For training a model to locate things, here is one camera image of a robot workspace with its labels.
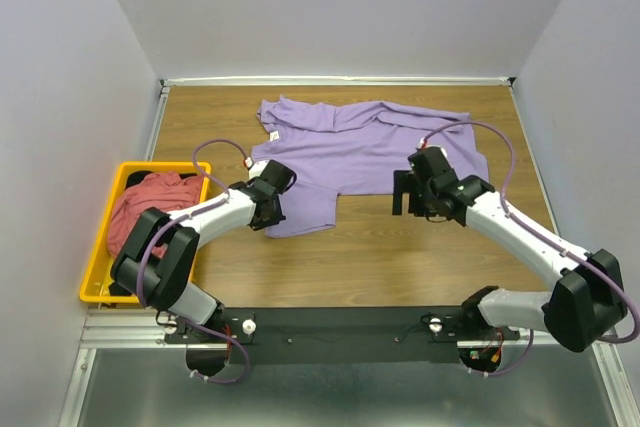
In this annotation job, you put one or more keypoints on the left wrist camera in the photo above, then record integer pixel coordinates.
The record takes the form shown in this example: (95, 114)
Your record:
(257, 168)

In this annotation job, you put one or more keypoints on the aluminium frame rail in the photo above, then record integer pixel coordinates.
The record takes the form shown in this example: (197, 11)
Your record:
(331, 367)

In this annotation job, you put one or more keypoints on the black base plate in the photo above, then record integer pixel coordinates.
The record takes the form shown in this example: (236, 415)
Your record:
(255, 337)

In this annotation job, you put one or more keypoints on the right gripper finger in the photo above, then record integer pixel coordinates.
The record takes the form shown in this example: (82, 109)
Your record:
(416, 205)
(401, 185)

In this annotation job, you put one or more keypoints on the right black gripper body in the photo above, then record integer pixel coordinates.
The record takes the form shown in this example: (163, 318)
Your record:
(409, 193)

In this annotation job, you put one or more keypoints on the purple t shirt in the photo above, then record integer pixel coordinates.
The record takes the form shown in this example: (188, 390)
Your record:
(353, 150)

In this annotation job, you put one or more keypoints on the yellow plastic bin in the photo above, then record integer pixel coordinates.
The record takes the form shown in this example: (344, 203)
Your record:
(137, 186)

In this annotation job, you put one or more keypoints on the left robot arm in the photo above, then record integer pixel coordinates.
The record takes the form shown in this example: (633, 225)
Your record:
(156, 260)

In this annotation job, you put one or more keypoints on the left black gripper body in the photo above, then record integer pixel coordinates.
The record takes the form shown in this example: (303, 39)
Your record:
(270, 209)

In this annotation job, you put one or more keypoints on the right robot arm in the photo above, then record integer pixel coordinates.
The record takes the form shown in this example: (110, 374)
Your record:
(583, 299)

